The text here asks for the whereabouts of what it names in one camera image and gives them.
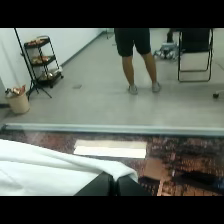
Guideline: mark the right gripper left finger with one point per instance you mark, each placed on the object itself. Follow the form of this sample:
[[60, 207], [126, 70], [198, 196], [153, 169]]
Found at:
[[103, 186]]

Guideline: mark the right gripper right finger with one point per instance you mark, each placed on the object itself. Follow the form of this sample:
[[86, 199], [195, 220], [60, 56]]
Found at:
[[128, 187]]

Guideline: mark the white garment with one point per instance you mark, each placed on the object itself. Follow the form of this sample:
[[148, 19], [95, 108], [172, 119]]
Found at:
[[40, 170]]

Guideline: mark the beige waste bin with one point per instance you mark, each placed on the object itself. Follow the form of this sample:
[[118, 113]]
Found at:
[[19, 104]]

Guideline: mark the black shelf trolley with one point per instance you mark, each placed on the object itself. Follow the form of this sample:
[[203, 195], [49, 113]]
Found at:
[[43, 60]]

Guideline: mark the black tripod stand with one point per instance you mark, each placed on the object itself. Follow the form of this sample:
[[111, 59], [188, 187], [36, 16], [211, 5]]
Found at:
[[26, 66]]

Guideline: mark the person's legs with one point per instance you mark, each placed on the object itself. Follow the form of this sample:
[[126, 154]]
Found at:
[[128, 43]]

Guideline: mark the black folding chair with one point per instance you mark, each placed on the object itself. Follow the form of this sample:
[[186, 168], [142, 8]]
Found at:
[[195, 41]]

